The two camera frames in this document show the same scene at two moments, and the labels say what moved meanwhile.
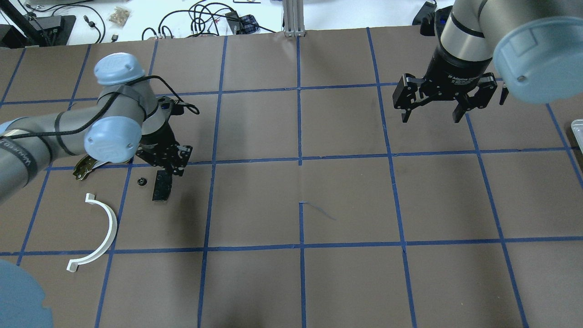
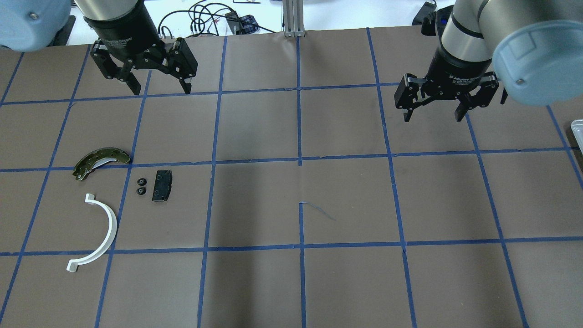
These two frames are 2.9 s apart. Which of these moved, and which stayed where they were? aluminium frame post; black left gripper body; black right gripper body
Moved: black left gripper body
Stayed: black right gripper body; aluminium frame post
